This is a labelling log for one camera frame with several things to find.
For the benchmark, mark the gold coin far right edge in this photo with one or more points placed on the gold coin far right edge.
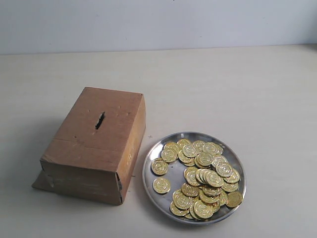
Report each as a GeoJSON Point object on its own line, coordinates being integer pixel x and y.
{"type": "Point", "coordinates": [234, 199]}

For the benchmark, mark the round silver metal plate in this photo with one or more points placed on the round silver metal plate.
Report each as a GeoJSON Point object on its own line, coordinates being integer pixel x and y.
{"type": "Point", "coordinates": [175, 175]}

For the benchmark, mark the gold coin back left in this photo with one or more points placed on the gold coin back left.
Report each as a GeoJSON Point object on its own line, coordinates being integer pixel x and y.
{"type": "Point", "coordinates": [169, 155]}

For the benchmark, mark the gold coin front bottom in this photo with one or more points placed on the gold coin front bottom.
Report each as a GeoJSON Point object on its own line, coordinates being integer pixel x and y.
{"type": "Point", "coordinates": [203, 210]}

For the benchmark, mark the gold coin lone front left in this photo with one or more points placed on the gold coin lone front left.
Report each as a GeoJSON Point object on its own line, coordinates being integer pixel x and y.
{"type": "Point", "coordinates": [161, 185]}

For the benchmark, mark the gold coin pile top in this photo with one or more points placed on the gold coin pile top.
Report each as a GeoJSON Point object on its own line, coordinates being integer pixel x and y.
{"type": "Point", "coordinates": [224, 169]}

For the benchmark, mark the gold coin left of pile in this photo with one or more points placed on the gold coin left of pile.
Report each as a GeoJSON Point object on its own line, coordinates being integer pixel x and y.
{"type": "Point", "coordinates": [159, 167]}

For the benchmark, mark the cardboard box with slot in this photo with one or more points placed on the cardboard box with slot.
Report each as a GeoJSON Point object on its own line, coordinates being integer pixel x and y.
{"type": "Point", "coordinates": [93, 153]}

